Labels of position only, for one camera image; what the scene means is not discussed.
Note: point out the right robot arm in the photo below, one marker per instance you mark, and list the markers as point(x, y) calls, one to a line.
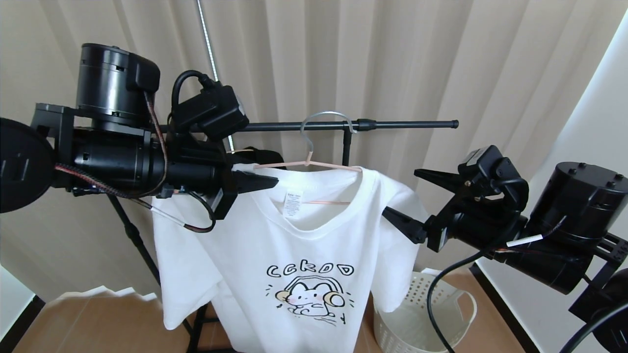
point(574, 206)

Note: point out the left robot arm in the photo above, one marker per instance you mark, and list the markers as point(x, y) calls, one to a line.
point(49, 147)

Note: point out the black clothes rack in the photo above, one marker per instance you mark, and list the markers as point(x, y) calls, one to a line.
point(402, 124)

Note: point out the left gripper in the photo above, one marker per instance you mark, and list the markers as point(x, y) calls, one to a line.
point(162, 169)

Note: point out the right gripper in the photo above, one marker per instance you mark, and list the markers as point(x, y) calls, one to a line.
point(500, 240)

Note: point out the black shorts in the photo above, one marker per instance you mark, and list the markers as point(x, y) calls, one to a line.
point(262, 154)

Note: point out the pink clothes hanger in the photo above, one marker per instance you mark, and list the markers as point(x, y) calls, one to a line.
point(319, 164)

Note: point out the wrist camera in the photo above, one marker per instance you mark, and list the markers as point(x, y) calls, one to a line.
point(211, 110)
point(490, 169)

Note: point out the white laundry basket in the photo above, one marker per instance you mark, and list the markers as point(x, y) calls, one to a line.
point(417, 323)

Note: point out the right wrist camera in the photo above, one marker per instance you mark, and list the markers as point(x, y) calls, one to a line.
point(490, 169)

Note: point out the beige curtain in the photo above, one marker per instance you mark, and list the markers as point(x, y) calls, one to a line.
point(392, 49)

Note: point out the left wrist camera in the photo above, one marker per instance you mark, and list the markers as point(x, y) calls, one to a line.
point(211, 110)

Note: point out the white garment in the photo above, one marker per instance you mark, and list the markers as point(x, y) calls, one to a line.
point(274, 245)

